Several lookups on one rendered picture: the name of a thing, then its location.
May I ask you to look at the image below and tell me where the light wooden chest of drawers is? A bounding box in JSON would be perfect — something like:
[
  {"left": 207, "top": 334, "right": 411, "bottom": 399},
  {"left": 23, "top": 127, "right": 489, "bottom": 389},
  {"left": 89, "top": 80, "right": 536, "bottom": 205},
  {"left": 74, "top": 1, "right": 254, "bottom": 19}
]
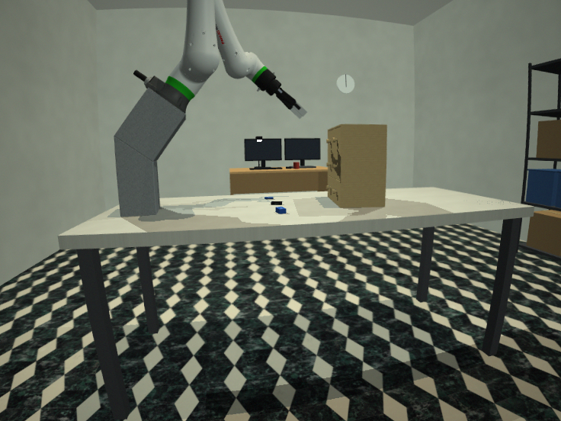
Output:
[{"left": 328, "top": 124, "right": 387, "bottom": 208}]

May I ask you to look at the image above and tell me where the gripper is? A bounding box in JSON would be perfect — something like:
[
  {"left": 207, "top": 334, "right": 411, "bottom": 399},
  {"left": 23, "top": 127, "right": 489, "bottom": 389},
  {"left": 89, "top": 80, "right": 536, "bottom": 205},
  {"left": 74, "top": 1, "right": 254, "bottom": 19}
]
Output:
[{"left": 266, "top": 79, "right": 307, "bottom": 119}]

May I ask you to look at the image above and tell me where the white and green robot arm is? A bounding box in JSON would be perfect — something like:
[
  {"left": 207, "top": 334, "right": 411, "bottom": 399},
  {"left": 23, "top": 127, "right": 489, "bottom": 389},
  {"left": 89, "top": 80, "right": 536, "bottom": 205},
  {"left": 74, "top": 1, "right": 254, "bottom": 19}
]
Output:
[{"left": 133, "top": 0, "right": 276, "bottom": 113}]

